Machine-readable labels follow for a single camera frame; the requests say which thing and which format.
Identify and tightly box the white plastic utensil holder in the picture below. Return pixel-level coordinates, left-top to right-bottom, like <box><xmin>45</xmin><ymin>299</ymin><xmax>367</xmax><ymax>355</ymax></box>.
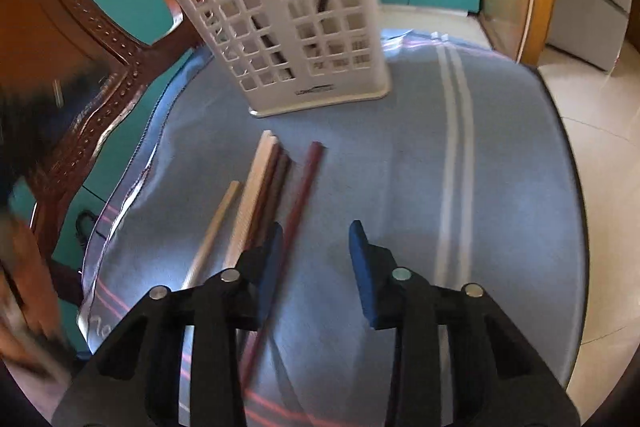
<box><xmin>161</xmin><ymin>0</ymin><xmax>391</xmax><ymax>118</ymax></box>

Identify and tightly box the person's left forearm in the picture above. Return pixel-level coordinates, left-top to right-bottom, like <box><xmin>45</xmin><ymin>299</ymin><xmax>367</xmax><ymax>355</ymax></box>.
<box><xmin>0</xmin><ymin>207</ymin><xmax>68</xmax><ymax>380</ymax></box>

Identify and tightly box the red-brown chopstick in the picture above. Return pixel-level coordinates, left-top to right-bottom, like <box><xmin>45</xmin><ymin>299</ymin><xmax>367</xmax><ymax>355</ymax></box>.
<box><xmin>240</xmin><ymin>142</ymin><xmax>326</xmax><ymax>388</ymax></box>

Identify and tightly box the brown wooden chair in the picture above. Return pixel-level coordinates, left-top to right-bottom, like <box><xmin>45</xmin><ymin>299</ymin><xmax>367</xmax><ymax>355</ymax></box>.
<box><xmin>0</xmin><ymin>0</ymin><xmax>203</xmax><ymax>308</ymax></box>

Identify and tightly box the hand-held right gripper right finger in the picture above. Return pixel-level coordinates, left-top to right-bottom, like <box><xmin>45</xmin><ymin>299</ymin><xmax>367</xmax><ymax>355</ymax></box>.
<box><xmin>348</xmin><ymin>220</ymin><xmax>583</xmax><ymax>427</ymax></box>

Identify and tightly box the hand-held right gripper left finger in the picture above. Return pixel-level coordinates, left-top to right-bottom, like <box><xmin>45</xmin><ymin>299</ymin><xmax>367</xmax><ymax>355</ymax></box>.
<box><xmin>52</xmin><ymin>222</ymin><xmax>286</xmax><ymax>427</ymax></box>

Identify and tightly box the blue striped tablecloth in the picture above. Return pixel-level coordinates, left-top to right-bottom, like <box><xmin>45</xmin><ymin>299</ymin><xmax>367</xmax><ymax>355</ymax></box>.
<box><xmin>77</xmin><ymin>32</ymin><xmax>588</xmax><ymax>427</ymax></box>

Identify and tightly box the black cable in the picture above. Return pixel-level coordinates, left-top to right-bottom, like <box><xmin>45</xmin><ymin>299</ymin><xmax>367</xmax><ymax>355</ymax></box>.
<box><xmin>74</xmin><ymin>209</ymin><xmax>108</xmax><ymax>254</ymax></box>

